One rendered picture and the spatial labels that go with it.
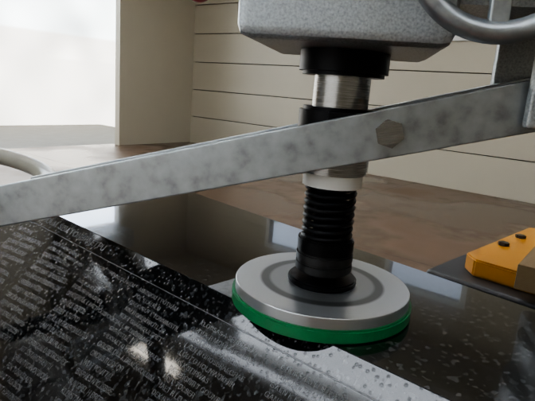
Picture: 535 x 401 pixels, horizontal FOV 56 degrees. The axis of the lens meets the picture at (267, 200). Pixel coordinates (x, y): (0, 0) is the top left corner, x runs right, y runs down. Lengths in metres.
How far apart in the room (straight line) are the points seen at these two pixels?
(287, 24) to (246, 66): 8.34
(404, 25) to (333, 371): 0.34
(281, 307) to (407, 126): 0.23
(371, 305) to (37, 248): 0.61
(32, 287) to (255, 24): 0.59
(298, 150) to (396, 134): 0.10
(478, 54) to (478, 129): 6.42
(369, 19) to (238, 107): 8.44
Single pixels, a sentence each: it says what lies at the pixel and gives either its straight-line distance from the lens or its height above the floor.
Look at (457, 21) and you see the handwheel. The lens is 0.43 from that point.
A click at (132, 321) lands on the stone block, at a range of 0.70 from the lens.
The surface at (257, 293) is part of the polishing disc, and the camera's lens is 0.57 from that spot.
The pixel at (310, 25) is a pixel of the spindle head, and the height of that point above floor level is 1.18.
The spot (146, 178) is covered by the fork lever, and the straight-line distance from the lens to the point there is 0.59.
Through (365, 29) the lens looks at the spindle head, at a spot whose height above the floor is 1.18.
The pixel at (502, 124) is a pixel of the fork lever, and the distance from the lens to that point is 0.54.
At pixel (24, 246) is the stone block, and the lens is 1.00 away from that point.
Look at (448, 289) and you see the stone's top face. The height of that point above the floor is 0.87.
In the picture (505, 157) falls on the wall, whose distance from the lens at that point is 6.83.
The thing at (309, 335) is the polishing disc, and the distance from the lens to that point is 0.54.
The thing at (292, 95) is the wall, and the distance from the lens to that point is 8.18.
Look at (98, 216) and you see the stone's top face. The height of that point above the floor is 0.87.
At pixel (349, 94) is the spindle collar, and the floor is 1.12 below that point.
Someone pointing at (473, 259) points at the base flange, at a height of 0.78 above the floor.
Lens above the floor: 1.12
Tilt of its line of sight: 13 degrees down
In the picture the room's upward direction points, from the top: 4 degrees clockwise
